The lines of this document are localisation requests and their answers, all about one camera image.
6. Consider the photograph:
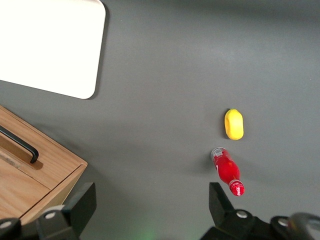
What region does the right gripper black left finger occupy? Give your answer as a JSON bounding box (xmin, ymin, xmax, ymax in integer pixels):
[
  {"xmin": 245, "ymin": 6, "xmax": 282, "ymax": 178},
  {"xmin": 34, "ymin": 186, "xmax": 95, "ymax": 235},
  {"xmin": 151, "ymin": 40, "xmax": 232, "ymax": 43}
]
[{"xmin": 36, "ymin": 181, "xmax": 98, "ymax": 240}]

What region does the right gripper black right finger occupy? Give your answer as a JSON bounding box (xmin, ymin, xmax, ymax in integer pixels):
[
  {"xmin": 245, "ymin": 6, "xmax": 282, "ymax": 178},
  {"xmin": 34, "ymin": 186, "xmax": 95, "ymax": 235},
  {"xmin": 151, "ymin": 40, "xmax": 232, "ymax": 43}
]
[{"xmin": 199, "ymin": 181, "xmax": 271, "ymax": 240}]

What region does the red coke bottle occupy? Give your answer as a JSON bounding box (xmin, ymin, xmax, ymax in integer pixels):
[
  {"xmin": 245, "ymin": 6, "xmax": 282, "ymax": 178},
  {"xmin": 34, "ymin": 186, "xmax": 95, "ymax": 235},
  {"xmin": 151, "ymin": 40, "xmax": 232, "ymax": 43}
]
[{"xmin": 209, "ymin": 146, "xmax": 246, "ymax": 197}]

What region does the white rectangular tray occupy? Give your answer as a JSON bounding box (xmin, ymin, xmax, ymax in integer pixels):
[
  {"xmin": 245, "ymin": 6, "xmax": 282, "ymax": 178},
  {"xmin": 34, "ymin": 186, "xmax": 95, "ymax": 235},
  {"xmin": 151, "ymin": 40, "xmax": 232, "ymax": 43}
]
[{"xmin": 0, "ymin": 0, "xmax": 107, "ymax": 100}]

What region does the wooden drawer cabinet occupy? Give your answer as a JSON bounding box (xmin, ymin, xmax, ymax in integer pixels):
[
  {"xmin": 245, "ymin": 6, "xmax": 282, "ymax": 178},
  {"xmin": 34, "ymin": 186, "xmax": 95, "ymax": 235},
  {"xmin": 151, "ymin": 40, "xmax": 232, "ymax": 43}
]
[{"xmin": 0, "ymin": 104, "xmax": 89, "ymax": 226}]

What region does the yellow lemon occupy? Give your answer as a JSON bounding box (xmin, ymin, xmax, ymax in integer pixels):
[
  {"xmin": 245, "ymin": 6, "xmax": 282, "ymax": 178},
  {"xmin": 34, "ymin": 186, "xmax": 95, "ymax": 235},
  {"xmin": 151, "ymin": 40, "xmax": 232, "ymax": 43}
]
[{"xmin": 223, "ymin": 108, "xmax": 245, "ymax": 141}]

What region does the black metal drawer handle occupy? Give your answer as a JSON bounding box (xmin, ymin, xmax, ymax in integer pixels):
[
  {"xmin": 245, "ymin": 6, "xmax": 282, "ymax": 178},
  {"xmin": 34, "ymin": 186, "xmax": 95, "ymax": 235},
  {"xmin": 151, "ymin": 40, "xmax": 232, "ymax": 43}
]
[{"xmin": 0, "ymin": 124, "xmax": 40, "ymax": 165}]

